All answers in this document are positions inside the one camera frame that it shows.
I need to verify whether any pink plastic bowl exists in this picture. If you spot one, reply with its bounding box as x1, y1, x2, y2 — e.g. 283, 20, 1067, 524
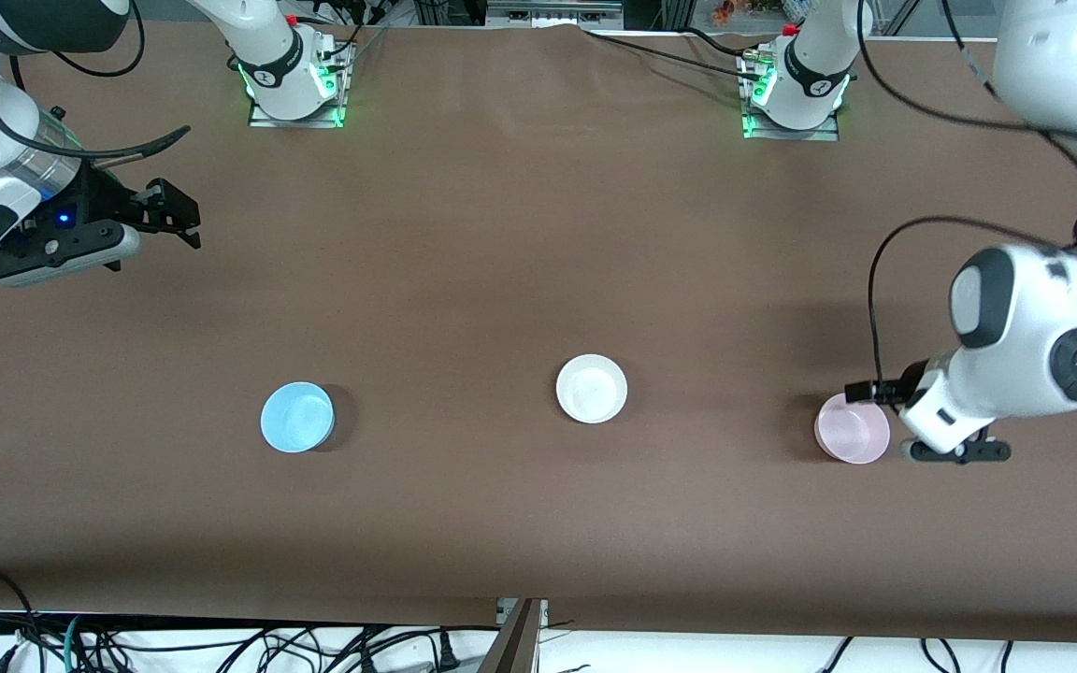
814, 393, 891, 465

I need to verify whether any blue plastic bowl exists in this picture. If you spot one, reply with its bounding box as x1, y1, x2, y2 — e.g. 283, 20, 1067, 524
261, 381, 336, 454

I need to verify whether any white plastic bowl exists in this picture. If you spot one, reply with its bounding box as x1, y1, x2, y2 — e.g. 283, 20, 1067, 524
556, 354, 628, 424

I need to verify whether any brown table cover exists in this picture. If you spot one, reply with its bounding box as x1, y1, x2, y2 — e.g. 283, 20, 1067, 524
0, 23, 1077, 646

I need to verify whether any aluminium profile bar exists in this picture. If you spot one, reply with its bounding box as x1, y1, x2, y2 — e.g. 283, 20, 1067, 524
478, 598, 550, 673

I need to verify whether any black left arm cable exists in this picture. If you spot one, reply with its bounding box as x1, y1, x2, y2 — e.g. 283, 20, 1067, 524
856, 0, 1077, 386

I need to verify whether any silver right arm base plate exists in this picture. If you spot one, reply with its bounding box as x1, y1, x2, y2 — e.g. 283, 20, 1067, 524
248, 37, 354, 130

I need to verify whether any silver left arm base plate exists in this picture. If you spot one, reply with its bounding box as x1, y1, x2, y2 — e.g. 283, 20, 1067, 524
740, 51, 841, 142

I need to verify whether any black cable lying on cover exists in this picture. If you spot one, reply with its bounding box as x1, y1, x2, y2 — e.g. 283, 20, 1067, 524
581, 26, 764, 80

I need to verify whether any silver aluminium frame rail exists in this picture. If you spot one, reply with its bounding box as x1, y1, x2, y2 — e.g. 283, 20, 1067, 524
486, 0, 625, 27

